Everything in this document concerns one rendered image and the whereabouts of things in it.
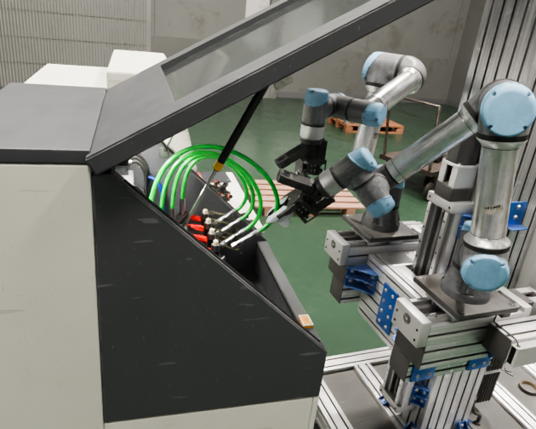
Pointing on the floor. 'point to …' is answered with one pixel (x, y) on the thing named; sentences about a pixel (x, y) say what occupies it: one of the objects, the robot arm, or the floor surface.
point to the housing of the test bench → (41, 253)
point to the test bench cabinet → (234, 417)
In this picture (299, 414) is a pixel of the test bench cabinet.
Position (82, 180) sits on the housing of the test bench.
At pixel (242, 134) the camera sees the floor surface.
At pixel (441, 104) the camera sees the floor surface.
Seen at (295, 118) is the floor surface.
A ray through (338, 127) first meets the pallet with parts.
